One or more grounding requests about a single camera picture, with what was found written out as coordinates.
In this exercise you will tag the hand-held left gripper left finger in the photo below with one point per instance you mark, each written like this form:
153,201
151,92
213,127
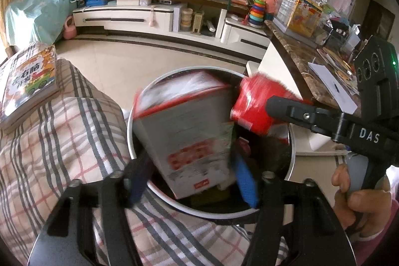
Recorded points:
137,185

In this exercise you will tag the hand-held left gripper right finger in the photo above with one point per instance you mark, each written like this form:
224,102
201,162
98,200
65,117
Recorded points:
247,188

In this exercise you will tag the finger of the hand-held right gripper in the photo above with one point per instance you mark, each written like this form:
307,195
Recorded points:
296,110

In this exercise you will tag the white trash bin black liner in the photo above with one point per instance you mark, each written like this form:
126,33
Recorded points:
268,157

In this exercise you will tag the red plastic bag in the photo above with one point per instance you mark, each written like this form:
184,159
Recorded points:
252,104

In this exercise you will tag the red and white carton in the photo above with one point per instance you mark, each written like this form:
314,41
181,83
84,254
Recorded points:
187,129

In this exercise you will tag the person's right hand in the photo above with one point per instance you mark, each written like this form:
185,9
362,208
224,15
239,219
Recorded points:
361,206

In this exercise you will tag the white paper sheet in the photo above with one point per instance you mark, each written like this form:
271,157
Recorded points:
335,86

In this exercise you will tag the marble top side cabinet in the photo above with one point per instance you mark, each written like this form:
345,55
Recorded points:
296,54

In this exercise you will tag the plaid tablecloth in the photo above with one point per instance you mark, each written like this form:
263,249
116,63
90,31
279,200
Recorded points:
62,144

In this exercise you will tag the colourful picture box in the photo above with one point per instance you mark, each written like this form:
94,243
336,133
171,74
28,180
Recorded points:
304,18

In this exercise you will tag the clear plastic drawer organizer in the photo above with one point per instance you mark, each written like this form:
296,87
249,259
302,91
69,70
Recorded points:
285,13

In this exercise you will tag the pink toy box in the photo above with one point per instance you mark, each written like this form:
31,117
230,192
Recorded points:
270,4

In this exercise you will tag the dark wooden door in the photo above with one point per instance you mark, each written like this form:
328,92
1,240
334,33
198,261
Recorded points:
377,19

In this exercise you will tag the white remote control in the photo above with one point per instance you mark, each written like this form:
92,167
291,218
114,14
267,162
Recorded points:
211,26

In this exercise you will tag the stack of small bowls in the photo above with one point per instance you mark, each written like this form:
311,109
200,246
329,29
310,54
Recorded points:
187,19

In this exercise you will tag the orange snack box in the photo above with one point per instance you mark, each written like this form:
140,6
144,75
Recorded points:
29,82

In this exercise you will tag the white TV cabinet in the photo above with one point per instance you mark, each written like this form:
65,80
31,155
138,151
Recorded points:
131,19

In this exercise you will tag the pink toy kettle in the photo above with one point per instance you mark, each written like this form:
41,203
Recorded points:
69,30

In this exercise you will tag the blue toy block set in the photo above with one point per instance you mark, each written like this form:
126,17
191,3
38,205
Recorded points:
95,0

